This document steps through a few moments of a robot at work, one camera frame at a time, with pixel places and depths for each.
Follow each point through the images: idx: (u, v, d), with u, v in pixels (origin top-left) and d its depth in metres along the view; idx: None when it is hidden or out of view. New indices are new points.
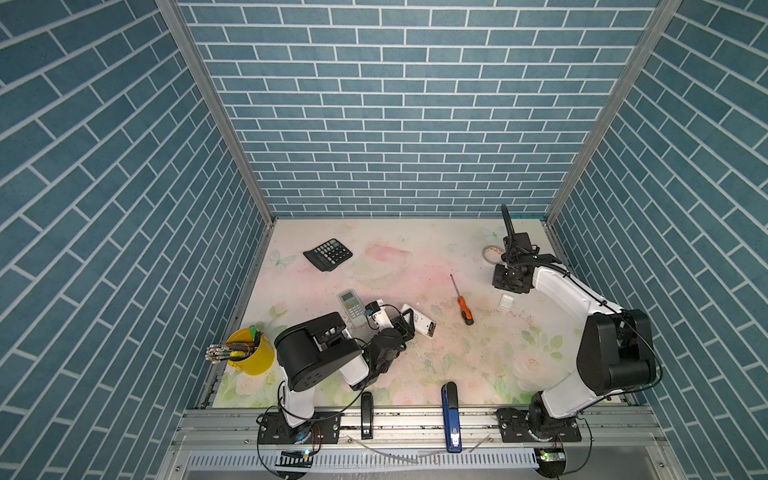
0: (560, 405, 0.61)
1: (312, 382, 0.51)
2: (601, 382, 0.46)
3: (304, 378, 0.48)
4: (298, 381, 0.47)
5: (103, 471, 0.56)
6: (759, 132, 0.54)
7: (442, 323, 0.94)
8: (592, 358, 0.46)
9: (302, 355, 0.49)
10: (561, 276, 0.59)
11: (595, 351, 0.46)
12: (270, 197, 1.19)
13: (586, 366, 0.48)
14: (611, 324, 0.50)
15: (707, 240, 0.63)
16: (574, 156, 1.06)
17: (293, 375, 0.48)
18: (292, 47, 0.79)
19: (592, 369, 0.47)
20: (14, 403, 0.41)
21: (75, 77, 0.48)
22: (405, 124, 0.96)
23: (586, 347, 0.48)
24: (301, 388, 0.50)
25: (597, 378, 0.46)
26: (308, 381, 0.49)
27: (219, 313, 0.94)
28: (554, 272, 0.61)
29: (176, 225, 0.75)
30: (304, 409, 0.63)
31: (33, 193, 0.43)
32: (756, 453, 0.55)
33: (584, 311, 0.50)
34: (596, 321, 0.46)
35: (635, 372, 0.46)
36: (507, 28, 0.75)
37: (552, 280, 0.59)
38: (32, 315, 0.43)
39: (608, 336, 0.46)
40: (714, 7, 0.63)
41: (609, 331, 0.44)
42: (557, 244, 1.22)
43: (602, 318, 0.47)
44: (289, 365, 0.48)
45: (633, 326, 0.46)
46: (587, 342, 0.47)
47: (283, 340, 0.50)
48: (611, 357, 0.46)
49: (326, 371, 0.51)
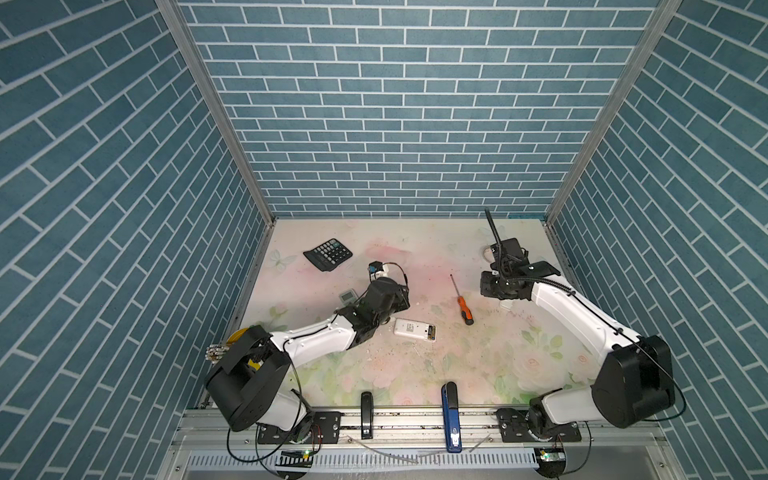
0: (562, 410, 0.60)
1: (257, 412, 0.46)
2: (623, 417, 0.43)
3: (242, 414, 0.43)
4: (238, 418, 0.43)
5: (103, 471, 0.56)
6: (760, 132, 0.54)
7: (442, 322, 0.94)
8: (611, 392, 0.44)
9: (233, 391, 0.44)
10: (565, 294, 0.54)
11: (616, 386, 0.42)
12: (270, 197, 1.19)
13: (604, 399, 0.45)
14: (631, 357, 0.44)
15: (707, 240, 0.63)
16: (574, 156, 1.06)
17: (230, 416, 0.43)
18: (292, 47, 0.79)
19: (612, 401, 0.44)
20: (14, 403, 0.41)
21: (75, 76, 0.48)
22: (405, 124, 0.96)
23: (605, 380, 0.44)
24: (250, 420, 0.46)
25: (619, 413, 0.43)
26: (248, 413, 0.44)
27: (219, 313, 0.94)
28: (561, 294, 0.54)
29: (176, 225, 0.75)
30: (292, 411, 0.62)
31: (33, 193, 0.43)
32: (756, 454, 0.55)
33: (600, 343, 0.46)
34: (617, 357, 0.42)
35: (653, 401, 0.44)
36: (507, 28, 0.75)
37: (557, 300, 0.54)
38: (32, 314, 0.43)
39: (631, 372, 0.42)
40: (714, 7, 0.63)
41: (631, 366, 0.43)
42: (557, 244, 1.22)
43: (621, 352, 0.43)
44: (224, 407, 0.43)
45: (652, 356, 0.43)
46: (606, 375, 0.44)
47: (209, 383, 0.45)
48: (635, 394, 0.43)
49: (265, 395, 0.45)
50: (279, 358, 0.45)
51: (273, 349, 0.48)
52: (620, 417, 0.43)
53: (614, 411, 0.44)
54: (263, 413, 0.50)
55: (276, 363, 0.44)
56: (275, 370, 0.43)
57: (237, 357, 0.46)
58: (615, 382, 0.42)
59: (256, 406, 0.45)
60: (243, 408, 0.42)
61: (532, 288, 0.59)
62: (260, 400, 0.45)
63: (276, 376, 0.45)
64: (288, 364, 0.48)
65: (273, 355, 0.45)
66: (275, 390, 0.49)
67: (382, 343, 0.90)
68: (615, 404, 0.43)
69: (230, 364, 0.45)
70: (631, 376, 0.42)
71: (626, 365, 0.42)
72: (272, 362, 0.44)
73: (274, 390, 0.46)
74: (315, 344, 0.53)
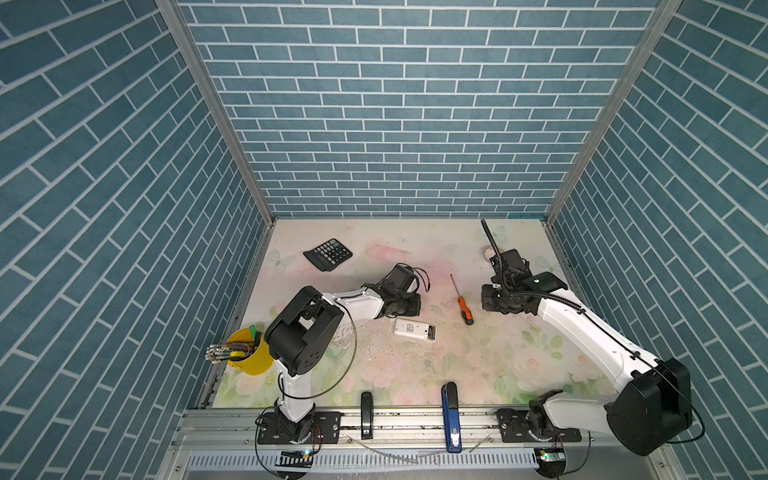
0: (565, 417, 0.60)
1: (312, 361, 0.53)
2: (643, 444, 0.41)
3: (303, 360, 0.50)
4: (299, 364, 0.49)
5: (103, 471, 0.56)
6: (760, 132, 0.54)
7: (442, 322, 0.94)
8: (630, 419, 0.42)
9: (294, 340, 0.50)
10: (576, 312, 0.51)
11: (638, 415, 0.40)
12: (270, 197, 1.19)
13: (620, 423, 0.44)
14: (652, 384, 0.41)
15: (707, 240, 0.63)
16: (574, 156, 1.06)
17: (292, 362, 0.49)
18: (292, 47, 0.79)
19: (628, 426, 0.42)
20: (14, 403, 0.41)
21: (75, 77, 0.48)
22: (405, 124, 0.96)
23: (622, 406, 0.42)
24: (306, 369, 0.52)
25: (638, 441, 0.42)
26: (307, 361, 0.51)
27: (219, 313, 0.94)
28: (570, 310, 0.52)
29: (176, 225, 0.75)
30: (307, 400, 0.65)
31: (33, 193, 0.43)
32: (756, 454, 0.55)
33: (618, 368, 0.43)
34: (640, 387, 0.40)
35: (673, 425, 0.43)
36: (507, 28, 0.75)
37: (568, 319, 0.51)
38: (33, 315, 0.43)
39: (654, 401, 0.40)
40: (714, 7, 0.63)
41: (653, 394, 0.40)
42: (557, 244, 1.22)
43: (641, 378, 0.41)
44: (285, 354, 0.50)
45: (674, 382, 0.41)
46: (623, 403, 0.42)
47: (269, 334, 0.52)
48: (659, 424, 0.42)
49: (322, 344, 0.52)
50: (334, 309, 0.52)
51: (327, 304, 0.55)
52: (639, 444, 0.42)
53: (631, 436, 0.42)
54: (316, 364, 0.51)
55: (330, 314, 0.51)
56: (331, 320, 0.51)
57: (296, 311, 0.52)
58: (636, 411, 0.40)
59: (314, 353, 0.52)
60: (304, 353, 0.49)
61: (539, 303, 0.56)
62: (318, 348, 0.52)
63: (332, 326, 0.52)
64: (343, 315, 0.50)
65: (327, 307, 0.52)
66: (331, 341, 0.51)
67: (382, 343, 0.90)
68: (633, 431, 0.42)
69: (290, 317, 0.52)
70: (654, 405, 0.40)
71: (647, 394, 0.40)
72: (328, 313, 0.51)
73: (329, 341, 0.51)
74: (357, 305, 0.61)
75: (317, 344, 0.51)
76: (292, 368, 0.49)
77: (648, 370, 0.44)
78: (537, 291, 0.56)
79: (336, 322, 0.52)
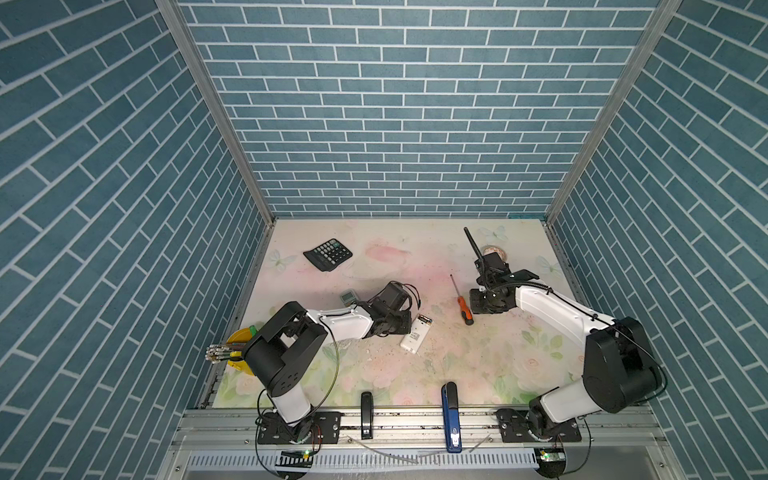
0: (560, 409, 0.61)
1: (290, 383, 0.49)
2: (615, 402, 0.44)
3: (280, 381, 0.46)
4: (276, 385, 0.46)
5: (103, 472, 0.56)
6: (760, 132, 0.54)
7: (442, 322, 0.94)
8: (601, 378, 0.45)
9: (272, 359, 0.47)
10: (544, 293, 0.58)
11: (601, 370, 0.44)
12: (270, 197, 1.19)
13: (594, 385, 0.46)
14: (610, 339, 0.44)
15: (707, 240, 0.63)
16: (575, 156, 1.06)
17: (268, 383, 0.46)
18: (292, 47, 0.79)
19: (602, 388, 0.45)
20: (14, 403, 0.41)
21: (75, 77, 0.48)
22: (405, 124, 0.96)
23: (591, 365, 0.46)
24: (283, 390, 0.49)
25: (610, 399, 0.44)
26: (284, 383, 0.48)
27: (219, 313, 0.94)
28: (537, 290, 0.59)
29: (176, 225, 0.75)
30: (304, 404, 0.64)
31: (34, 193, 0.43)
32: (756, 453, 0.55)
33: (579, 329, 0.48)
34: (597, 341, 0.45)
35: (644, 384, 0.45)
36: (507, 28, 0.75)
37: (537, 300, 0.58)
38: (32, 315, 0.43)
39: (611, 353, 0.45)
40: (714, 7, 0.63)
41: (610, 347, 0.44)
42: (557, 244, 1.22)
43: (599, 334, 0.45)
44: (261, 373, 0.47)
45: (630, 335, 0.46)
46: (591, 362, 0.46)
47: (246, 351, 0.49)
48: (620, 376, 0.45)
49: (301, 365, 0.49)
50: (318, 329, 0.49)
51: (310, 322, 0.52)
52: (611, 402, 0.44)
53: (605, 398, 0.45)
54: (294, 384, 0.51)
55: (312, 334, 0.48)
56: (313, 341, 0.48)
57: (277, 329, 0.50)
58: (600, 365, 0.44)
59: (292, 375, 0.48)
60: (281, 375, 0.46)
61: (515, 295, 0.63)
62: (296, 369, 0.48)
63: (312, 347, 0.49)
64: (326, 335, 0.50)
65: (311, 326, 0.49)
66: (311, 362, 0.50)
67: (381, 343, 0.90)
68: (607, 391, 0.44)
69: (270, 334, 0.49)
70: (612, 356, 0.45)
71: (605, 346, 0.45)
72: (311, 333, 0.48)
73: (309, 362, 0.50)
74: (344, 325, 0.59)
75: (295, 365, 0.47)
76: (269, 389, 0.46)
77: (609, 328, 0.49)
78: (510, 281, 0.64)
79: (318, 343, 0.49)
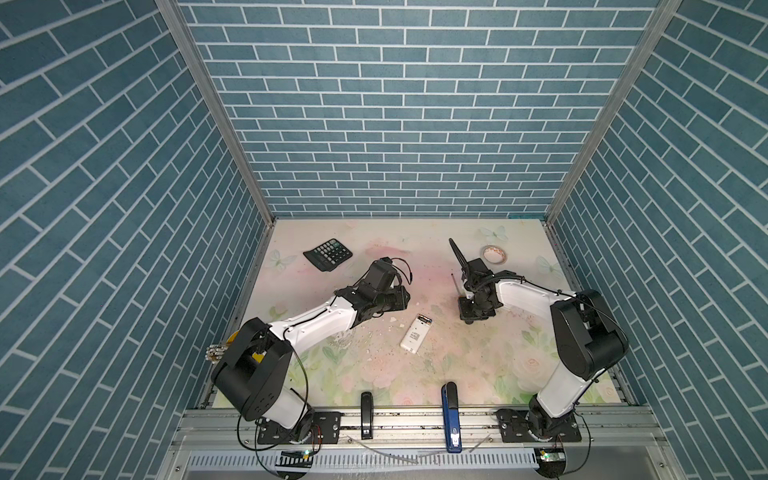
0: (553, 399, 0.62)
1: (266, 403, 0.47)
2: (584, 366, 0.48)
3: (253, 405, 0.44)
4: (250, 409, 0.44)
5: (103, 472, 0.56)
6: (760, 132, 0.54)
7: (441, 322, 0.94)
8: (569, 345, 0.49)
9: (241, 383, 0.45)
10: (518, 283, 0.64)
11: (568, 336, 0.49)
12: (270, 197, 1.19)
13: (567, 355, 0.50)
14: (572, 307, 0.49)
15: (707, 240, 0.63)
16: (575, 156, 1.06)
17: (241, 408, 0.43)
18: (292, 47, 0.79)
19: (572, 357, 0.49)
20: (14, 403, 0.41)
21: (75, 77, 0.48)
22: (405, 124, 0.96)
23: (561, 335, 0.50)
24: (260, 411, 0.47)
25: (580, 363, 0.48)
26: (259, 404, 0.45)
27: (219, 313, 0.94)
28: (512, 281, 0.66)
29: (176, 225, 0.75)
30: (296, 407, 0.63)
31: (33, 193, 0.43)
32: (756, 453, 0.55)
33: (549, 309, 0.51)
34: (560, 308, 0.50)
35: (610, 348, 0.49)
36: (507, 28, 0.75)
37: (513, 289, 0.64)
38: (32, 314, 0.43)
39: (573, 319, 0.50)
40: (714, 7, 0.63)
41: (572, 314, 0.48)
42: (557, 244, 1.22)
43: (564, 304, 0.50)
44: (234, 398, 0.44)
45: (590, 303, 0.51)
46: (560, 334, 0.50)
47: (214, 375, 0.46)
48: (583, 337, 0.49)
49: (274, 384, 0.46)
50: (282, 347, 0.45)
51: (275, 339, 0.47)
52: (583, 367, 0.48)
53: (576, 364, 0.49)
54: (273, 403, 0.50)
55: (277, 351, 0.44)
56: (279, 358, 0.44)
57: (240, 350, 0.46)
58: (567, 333, 0.49)
59: (266, 396, 0.46)
60: (253, 399, 0.43)
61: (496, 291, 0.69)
62: (269, 389, 0.46)
63: (280, 366, 0.45)
64: (292, 352, 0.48)
65: (275, 345, 0.45)
66: (283, 380, 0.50)
67: (381, 343, 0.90)
68: (576, 359, 0.49)
69: (234, 358, 0.46)
70: (574, 321, 0.50)
71: (567, 312, 0.50)
72: (274, 351, 0.44)
73: (282, 378, 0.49)
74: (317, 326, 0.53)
75: (265, 387, 0.44)
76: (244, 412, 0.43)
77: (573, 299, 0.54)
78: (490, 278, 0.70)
79: (286, 360, 0.46)
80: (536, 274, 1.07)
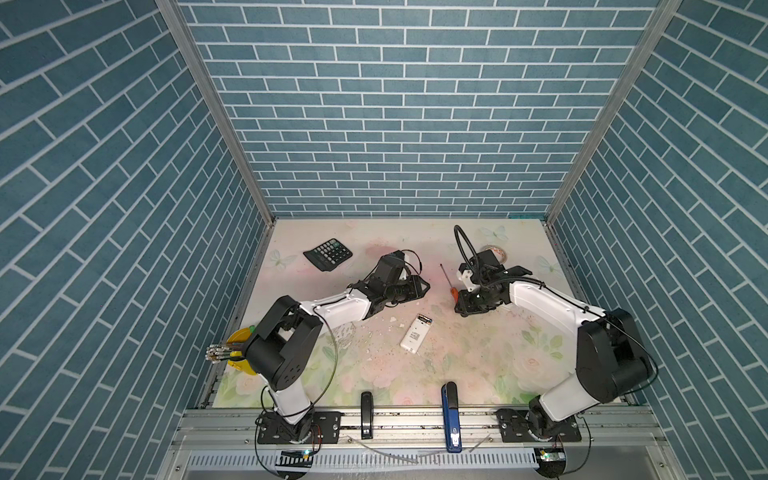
0: (559, 407, 0.61)
1: (293, 375, 0.50)
2: (608, 393, 0.45)
3: (282, 375, 0.47)
4: (280, 378, 0.47)
5: (103, 471, 0.56)
6: (760, 132, 0.54)
7: (442, 322, 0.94)
8: (592, 369, 0.46)
9: (272, 354, 0.48)
10: (537, 288, 0.59)
11: (593, 360, 0.45)
12: (270, 197, 1.19)
13: (587, 377, 0.47)
14: (600, 331, 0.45)
15: (707, 240, 0.63)
16: (575, 156, 1.06)
17: (272, 377, 0.47)
18: (292, 47, 0.79)
19: (595, 381, 0.46)
20: (14, 403, 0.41)
21: (75, 77, 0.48)
22: (405, 124, 0.96)
23: (584, 357, 0.47)
24: (287, 382, 0.49)
25: (602, 388, 0.45)
26: (288, 375, 0.49)
27: (219, 313, 0.94)
28: (530, 285, 0.60)
29: (176, 225, 0.75)
30: (304, 400, 0.65)
31: (33, 193, 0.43)
32: (756, 454, 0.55)
33: (571, 322, 0.49)
34: (589, 331, 0.46)
35: (636, 373, 0.46)
36: (507, 28, 0.75)
37: (530, 293, 0.59)
38: (32, 314, 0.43)
39: (602, 344, 0.46)
40: (714, 7, 0.63)
41: (601, 338, 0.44)
42: (557, 244, 1.22)
43: (590, 326, 0.46)
44: (264, 369, 0.47)
45: (619, 326, 0.47)
46: (585, 357, 0.46)
47: (246, 349, 0.49)
48: (611, 363, 0.45)
49: (302, 357, 0.50)
50: (312, 320, 0.49)
51: (305, 314, 0.52)
52: (604, 392, 0.45)
53: (598, 388, 0.46)
54: (298, 376, 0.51)
55: (308, 325, 0.48)
56: (309, 331, 0.48)
57: (272, 324, 0.50)
58: (591, 357, 0.45)
59: (294, 368, 0.49)
60: (283, 368, 0.46)
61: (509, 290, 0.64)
62: (297, 361, 0.49)
63: (309, 339, 0.49)
64: (322, 325, 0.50)
65: (305, 318, 0.49)
66: (310, 353, 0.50)
67: (381, 343, 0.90)
68: (599, 383, 0.45)
69: (266, 331, 0.49)
70: (603, 347, 0.46)
71: (596, 337, 0.46)
72: (305, 325, 0.48)
73: (309, 352, 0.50)
74: (342, 309, 0.59)
75: (295, 358, 0.48)
76: (272, 382, 0.47)
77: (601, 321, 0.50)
78: (505, 277, 0.64)
79: (315, 333, 0.49)
80: (536, 274, 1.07)
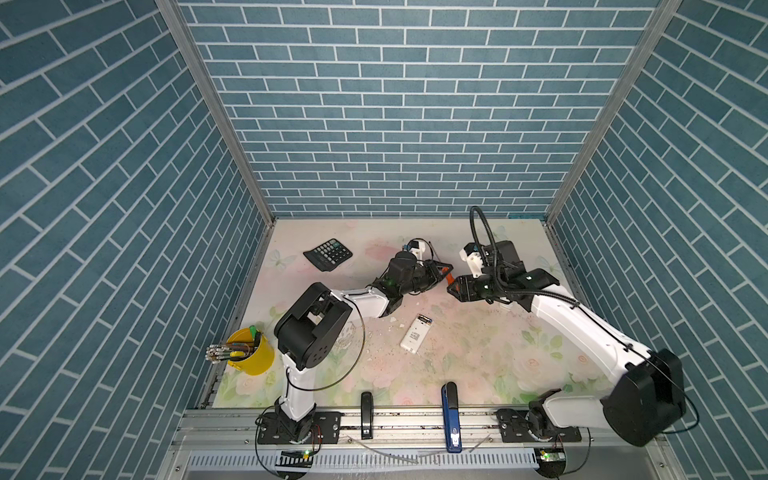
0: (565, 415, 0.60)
1: (319, 357, 0.54)
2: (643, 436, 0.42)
3: (311, 354, 0.51)
4: (308, 358, 0.51)
5: (103, 471, 0.56)
6: (760, 132, 0.54)
7: (441, 322, 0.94)
8: (628, 413, 0.42)
9: (303, 334, 0.52)
10: (569, 307, 0.52)
11: (633, 405, 0.41)
12: (270, 197, 1.19)
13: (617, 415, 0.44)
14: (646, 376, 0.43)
15: (707, 240, 0.63)
16: (575, 156, 1.06)
17: (301, 356, 0.51)
18: (292, 47, 0.79)
19: (629, 423, 0.42)
20: (14, 403, 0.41)
21: (76, 77, 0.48)
22: (405, 124, 0.96)
23: (619, 398, 0.43)
24: (313, 363, 0.53)
25: (635, 431, 0.42)
26: (315, 356, 0.52)
27: (219, 313, 0.94)
28: (563, 304, 0.53)
29: (176, 225, 0.75)
30: (308, 396, 0.65)
31: (33, 193, 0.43)
32: (756, 453, 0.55)
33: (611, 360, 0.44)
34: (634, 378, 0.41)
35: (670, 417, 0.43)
36: (507, 28, 0.75)
37: (562, 314, 0.52)
38: (32, 315, 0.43)
39: (648, 392, 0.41)
40: (714, 7, 0.63)
41: (648, 386, 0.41)
42: (557, 244, 1.22)
43: (635, 371, 0.41)
44: (294, 347, 0.51)
45: (665, 371, 0.42)
46: (622, 399, 0.42)
47: (278, 328, 0.53)
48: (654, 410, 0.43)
49: (330, 340, 0.54)
50: (342, 305, 0.53)
51: (336, 300, 0.56)
52: (637, 436, 0.42)
53: (629, 428, 0.43)
54: (322, 359, 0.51)
55: (339, 310, 0.52)
56: (340, 316, 0.52)
57: (306, 306, 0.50)
58: (632, 403, 0.41)
59: (321, 349, 0.53)
60: (313, 348, 0.50)
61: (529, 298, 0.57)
62: (325, 343, 0.53)
63: (340, 323, 0.54)
64: (352, 311, 0.60)
65: (337, 303, 0.53)
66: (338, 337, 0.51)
67: (381, 343, 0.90)
68: (633, 424, 0.42)
69: (300, 311, 0.54)
70: (649, 397, 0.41)
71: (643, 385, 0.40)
72: (337, 309, 0.53)
73: (337, 337, 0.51)
74: (365, 302, 0.63)
75: (324, 339, 0.52)
76: (300, 362, 0.51)
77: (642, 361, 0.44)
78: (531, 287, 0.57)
79: (345, 318, 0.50)
80: None
